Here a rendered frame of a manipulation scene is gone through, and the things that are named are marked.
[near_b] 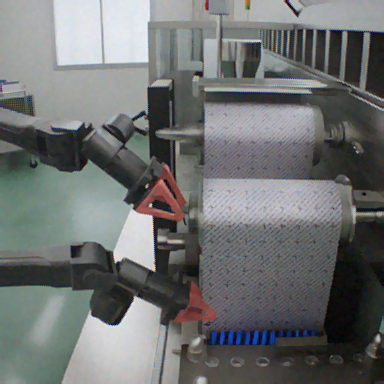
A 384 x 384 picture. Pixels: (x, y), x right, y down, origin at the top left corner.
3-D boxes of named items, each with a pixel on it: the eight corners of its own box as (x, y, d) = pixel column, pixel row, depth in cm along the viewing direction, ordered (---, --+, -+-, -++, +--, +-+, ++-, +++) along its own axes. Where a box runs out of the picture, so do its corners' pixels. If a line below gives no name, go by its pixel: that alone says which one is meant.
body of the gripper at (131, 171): (130, 208, 69) (95, 181, 67) (140, 186, 78) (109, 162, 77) (154, 180, 67) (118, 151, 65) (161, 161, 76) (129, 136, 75)
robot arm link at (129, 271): (116, 263, 70) (121, 249, 75) (100, 293, 72) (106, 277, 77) (153, 280, 71) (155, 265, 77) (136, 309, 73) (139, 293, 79)
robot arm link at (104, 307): (87, 270, 66) (85, 241, 73) (62, 320, 69) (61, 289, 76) (152, 289, 71) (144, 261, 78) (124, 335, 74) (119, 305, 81)
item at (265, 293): (201, 336, 80) (202, 255, 72) (320, 335, 79) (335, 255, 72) (201, 337, 79) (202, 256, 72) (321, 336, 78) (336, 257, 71)
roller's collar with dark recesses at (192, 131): (183, 143, 100) (182, 117, 97) (208, 143, 100) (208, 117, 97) (181, 150, 94) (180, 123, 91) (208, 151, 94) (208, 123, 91)
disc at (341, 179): (324, 225, 85) (335, 161, 78) (326, 225, 85) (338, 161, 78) (342, 271, 72) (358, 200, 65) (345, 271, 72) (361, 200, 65)
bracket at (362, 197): (346, 197, 76) (348, 187, 76) (375, 197, 76) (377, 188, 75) (355, 208, 72) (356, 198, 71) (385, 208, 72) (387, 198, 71)
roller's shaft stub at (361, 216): (337, 220, 78) (340, 199, 76) (372, 220, 78) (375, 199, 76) (344, 230, 74) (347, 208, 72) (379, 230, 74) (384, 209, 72)
